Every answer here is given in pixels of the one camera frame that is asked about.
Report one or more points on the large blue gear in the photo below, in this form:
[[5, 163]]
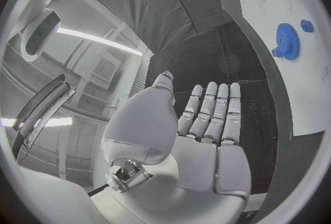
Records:
[[287, 42]]

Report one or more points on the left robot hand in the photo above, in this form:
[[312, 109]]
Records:
[[196, 166]]

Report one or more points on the small blue gear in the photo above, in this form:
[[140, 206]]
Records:
[[276, 52]]

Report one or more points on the blue peg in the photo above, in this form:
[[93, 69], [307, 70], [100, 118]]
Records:
[[307, 25]]

